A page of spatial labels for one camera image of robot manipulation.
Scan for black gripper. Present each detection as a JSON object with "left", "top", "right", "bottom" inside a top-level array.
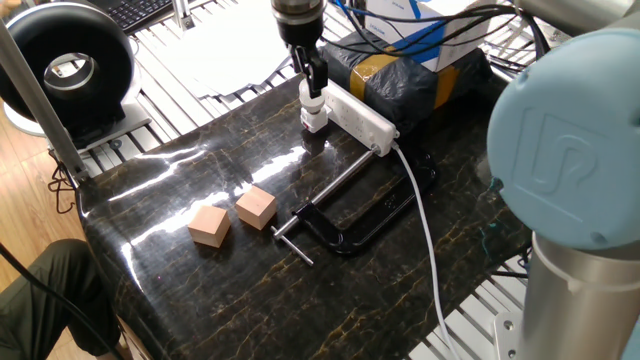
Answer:
[{"left": 275, "top": 17, "right": 330, "bottom": 100}]

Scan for white light bulb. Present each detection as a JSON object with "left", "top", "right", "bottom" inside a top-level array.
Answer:
[{"left": 298, "top": 78, "right": 327, "bottom": 115}]

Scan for white bulb holder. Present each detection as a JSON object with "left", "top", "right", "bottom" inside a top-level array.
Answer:
[{"left": 299, "top": 105, "right": 330, "bottom": 134}]

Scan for white power strip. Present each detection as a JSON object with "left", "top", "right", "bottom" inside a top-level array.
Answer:
[{"left": 322, "top": 80, "right": 400, "bottom": 158}]

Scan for white paper sheets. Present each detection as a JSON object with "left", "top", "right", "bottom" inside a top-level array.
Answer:
[{"left": 144, "top": 7, "right": 299, "bottom": 99}]

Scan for white blue cardboard box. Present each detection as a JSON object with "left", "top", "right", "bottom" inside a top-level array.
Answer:
[{"left": 364, "top": 0, "right": 494, "bottom": 74}]

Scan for black plastic wrapped package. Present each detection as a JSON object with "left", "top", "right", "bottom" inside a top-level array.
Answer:
[{"left": 319, "top": 32, "right": 494, "bottom": 134}]

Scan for wooden cube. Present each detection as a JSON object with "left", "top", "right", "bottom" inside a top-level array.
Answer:
[
  {"left": 234, "top": 185, "right": 279, "bottom": 231},
  {"left": 187, "top": 204, "right": 232, "bottom": 249}
]

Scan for black keyboard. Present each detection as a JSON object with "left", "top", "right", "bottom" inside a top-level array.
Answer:
[{"left": 97, "top": 0, "right": 174, "bottom": 35}]

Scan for black C-clamp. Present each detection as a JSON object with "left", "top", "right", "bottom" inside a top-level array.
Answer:
[{"left": 270, "top": 145, "right": 439, "bottom": 267}]

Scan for dark trousered person leg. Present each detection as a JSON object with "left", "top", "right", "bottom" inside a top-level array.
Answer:
[{"left": 0, "top": 238, "right": 121, "bottom": 360}]

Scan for aluminium frame post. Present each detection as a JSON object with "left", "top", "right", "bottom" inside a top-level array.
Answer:
[
  {"left": 172, "top": 0, "right": 196, "bottom": 31},
  {"left": 0, "top": 19, "right": 91, "bottom": 184}
]

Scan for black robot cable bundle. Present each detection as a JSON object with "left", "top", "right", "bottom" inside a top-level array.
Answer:
[{"left": 319, "top": 0, "right": 551, "bottom": 61}]

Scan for white power strip cable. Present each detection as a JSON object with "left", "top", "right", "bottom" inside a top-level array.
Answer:
[{"left": 390, "top": 143, "right": 461, "bottom": 360}]

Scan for tangled dark cable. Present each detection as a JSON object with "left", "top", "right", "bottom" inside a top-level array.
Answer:
[{"left": 47, "top": 149, "right": 77, "bottom": 215}]

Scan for black round duct fan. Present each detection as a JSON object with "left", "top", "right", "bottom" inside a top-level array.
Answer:
[{"left": 0, "top": 2, "right": 154, "bottom": 154}]

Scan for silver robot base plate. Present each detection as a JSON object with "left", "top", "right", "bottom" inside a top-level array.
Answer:
[{"left": 492, "top": 312, "right": 524, "bottom": 360}]

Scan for thin black cable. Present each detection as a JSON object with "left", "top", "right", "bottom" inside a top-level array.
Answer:
[{"left": 0, "top": 242, "right": 126, "bottom": 360}]

